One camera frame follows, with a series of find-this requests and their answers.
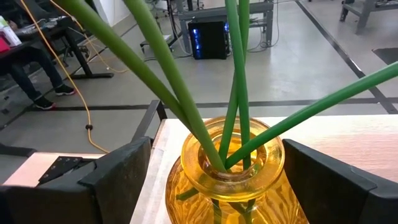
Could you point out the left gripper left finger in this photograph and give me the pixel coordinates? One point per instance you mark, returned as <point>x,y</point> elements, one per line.
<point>124,174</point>

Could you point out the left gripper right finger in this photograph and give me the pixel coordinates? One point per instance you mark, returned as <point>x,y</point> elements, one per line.
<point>323,186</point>

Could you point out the yellow glass vase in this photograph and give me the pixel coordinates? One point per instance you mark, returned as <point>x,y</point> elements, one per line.
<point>233,189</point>

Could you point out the red artificial tulip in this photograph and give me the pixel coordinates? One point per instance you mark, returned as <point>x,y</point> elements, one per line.
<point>124,53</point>

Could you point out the person's shoe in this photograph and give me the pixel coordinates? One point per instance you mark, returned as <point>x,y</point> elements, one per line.
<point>65,90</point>
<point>45,104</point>

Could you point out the black office desk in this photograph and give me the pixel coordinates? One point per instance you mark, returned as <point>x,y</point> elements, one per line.
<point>74,53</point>

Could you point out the person's leg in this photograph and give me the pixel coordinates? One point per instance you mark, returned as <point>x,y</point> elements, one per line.
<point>23,81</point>
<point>46,65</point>

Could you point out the black computer tower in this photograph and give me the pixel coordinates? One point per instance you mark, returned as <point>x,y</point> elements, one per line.
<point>210,39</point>

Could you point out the red box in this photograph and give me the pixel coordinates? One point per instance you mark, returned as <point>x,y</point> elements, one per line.
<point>3,45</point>

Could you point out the grey metal bench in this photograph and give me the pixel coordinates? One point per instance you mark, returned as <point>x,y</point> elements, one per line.
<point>363,9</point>

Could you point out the white and green box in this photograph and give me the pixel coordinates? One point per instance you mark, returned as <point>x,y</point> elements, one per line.
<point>9,31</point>

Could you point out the wooden shelf with black frame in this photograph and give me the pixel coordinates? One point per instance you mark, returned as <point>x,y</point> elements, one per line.
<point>342,133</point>

